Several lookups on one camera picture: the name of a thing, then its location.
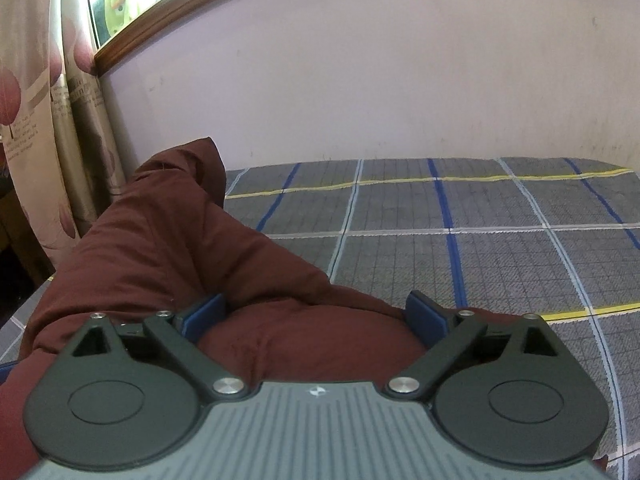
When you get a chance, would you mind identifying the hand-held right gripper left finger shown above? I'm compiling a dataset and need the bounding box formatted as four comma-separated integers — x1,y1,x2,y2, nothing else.
70,294,247,402

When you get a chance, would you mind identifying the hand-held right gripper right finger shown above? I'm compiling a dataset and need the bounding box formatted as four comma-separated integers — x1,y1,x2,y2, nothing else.
384,290,559,402

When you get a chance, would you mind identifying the maroon puffer jacket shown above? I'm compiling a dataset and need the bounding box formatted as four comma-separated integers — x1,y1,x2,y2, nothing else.
0,136,432,480

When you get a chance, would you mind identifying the grey plaid bedsheet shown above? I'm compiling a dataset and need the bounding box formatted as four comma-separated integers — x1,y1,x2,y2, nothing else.
0,156,640,480

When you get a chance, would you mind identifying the beige floral curtain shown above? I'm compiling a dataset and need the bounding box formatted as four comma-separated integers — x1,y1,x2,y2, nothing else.
0,0,130,283

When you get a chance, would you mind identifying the green plush toy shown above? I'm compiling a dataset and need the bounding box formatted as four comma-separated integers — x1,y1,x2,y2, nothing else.
102,0,145,37

